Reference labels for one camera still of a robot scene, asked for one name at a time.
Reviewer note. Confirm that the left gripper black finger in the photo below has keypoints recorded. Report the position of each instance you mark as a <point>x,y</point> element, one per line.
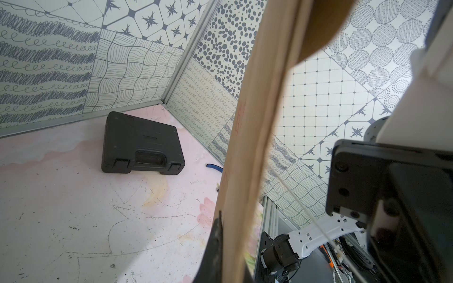
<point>210,270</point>

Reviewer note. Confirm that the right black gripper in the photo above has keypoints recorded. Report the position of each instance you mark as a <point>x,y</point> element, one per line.
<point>404,198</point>

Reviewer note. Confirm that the black plastic tool case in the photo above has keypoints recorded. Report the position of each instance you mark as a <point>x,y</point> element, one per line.
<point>136,144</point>

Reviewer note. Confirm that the blue handled pliers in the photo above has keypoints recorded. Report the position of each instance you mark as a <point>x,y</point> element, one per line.
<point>215,167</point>

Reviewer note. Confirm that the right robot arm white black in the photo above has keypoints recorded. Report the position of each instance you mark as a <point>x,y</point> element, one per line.
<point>287,250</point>

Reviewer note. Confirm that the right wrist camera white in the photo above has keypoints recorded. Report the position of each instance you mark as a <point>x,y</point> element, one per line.
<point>424,116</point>

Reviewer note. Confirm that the brown kraft file bag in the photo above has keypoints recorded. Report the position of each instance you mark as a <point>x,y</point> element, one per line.
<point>289,32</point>

